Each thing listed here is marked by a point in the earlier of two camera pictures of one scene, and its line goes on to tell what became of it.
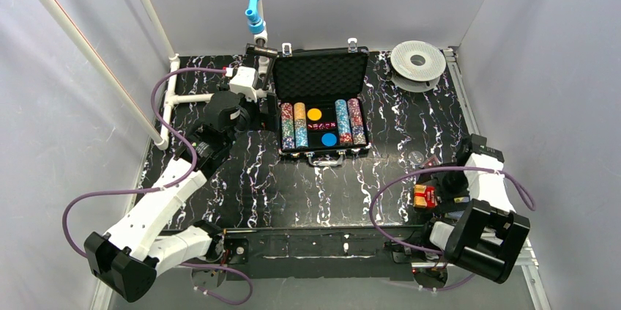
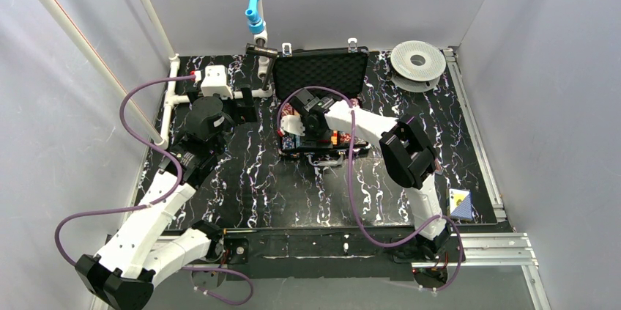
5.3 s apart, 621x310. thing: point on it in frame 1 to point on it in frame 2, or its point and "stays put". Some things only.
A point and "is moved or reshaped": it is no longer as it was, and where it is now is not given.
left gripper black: [268, 105] to [244, 105]
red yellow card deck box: [425, 196] is moved or reshaped
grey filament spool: [417, 66] stays put
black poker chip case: [321, 94] stays put
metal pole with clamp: [258, 49] stays put
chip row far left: [288, 126] stays put
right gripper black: [437, 183] to [305, 103]
